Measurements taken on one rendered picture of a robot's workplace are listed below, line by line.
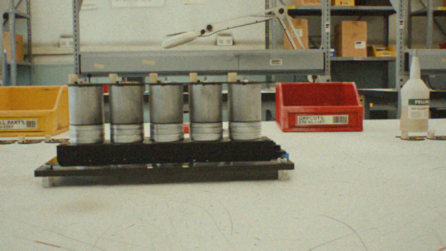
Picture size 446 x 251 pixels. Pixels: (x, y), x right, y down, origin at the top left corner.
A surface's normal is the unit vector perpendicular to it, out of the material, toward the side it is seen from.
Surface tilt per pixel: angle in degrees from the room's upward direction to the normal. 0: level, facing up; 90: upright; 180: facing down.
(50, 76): 90
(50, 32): 90
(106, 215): 0
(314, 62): 90
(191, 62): 90
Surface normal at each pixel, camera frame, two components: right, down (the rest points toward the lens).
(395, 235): -0.01, -1.00
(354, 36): -0.06, 0.04
